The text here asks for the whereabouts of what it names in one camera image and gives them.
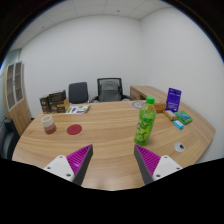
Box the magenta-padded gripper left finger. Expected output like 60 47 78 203
43 143 94 187

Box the round grey cable grommet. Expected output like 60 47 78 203
173 141 186 153

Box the small dark brown box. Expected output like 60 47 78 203
39 95 52 115

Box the round white patterned disc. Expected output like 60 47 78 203
130 100 148 111

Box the flat green box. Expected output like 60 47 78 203
173 110 194 126

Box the brown box with tan end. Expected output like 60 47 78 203
49 97 71 114

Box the wooden shelf cabinet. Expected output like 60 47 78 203
2 61 32 136

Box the black mesh office chair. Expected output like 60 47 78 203
90 77 132 103

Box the black leather armchair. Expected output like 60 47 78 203
0 118 21 160

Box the long dark brown box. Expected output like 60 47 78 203
48 89 67 104

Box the wooden side desk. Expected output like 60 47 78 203
129 85 168 103

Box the pink and white ribbed cup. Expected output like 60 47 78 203
40 114 58 135

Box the dark padded office chair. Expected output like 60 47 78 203
68 81 90 105

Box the upright purple box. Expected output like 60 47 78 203
165 87 183 113

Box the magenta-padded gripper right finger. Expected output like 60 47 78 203
133 144 184 186

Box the orange cardboard box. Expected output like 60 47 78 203
153 100 168 114

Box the small tan box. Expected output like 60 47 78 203
162 109 179 121

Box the small light blue box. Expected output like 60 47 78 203
172 119 185 130

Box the flat round red coaster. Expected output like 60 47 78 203
66 123 83 136

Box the green drink bottle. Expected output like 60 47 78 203
134 96 158 147

